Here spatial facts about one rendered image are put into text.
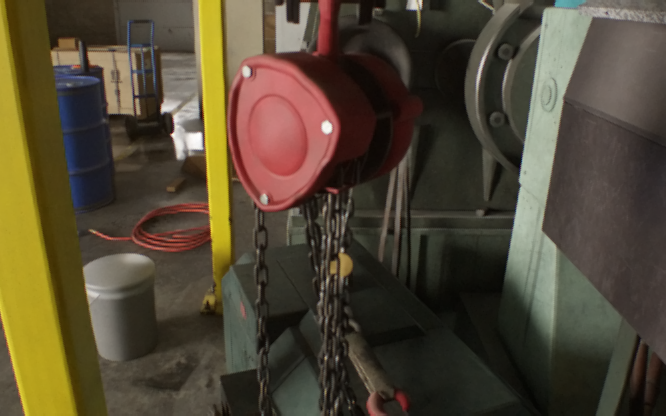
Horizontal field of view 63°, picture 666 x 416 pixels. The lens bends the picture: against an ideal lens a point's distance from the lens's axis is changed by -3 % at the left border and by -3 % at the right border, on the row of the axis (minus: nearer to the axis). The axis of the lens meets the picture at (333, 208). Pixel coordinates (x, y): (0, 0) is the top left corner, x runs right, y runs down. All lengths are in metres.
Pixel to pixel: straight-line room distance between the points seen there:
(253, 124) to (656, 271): 0.59
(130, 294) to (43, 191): 1.58
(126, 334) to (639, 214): 2.06
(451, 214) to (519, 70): 0.54
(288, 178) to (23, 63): 0.42
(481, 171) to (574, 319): 0.61
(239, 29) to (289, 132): 6.29
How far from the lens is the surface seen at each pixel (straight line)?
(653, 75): 0.94
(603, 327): 1.36
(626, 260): 0.94
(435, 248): 1.76
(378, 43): 1.47
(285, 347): 1.14
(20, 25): 0.82
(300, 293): 1.21
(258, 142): 0.55
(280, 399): 1.08
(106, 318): 2.48
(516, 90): 1.40
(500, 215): 1.78
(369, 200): 1.71
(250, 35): 6.78
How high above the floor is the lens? 1.48
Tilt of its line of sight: 21 degrees down
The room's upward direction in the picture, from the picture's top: 2 degrees clockwise
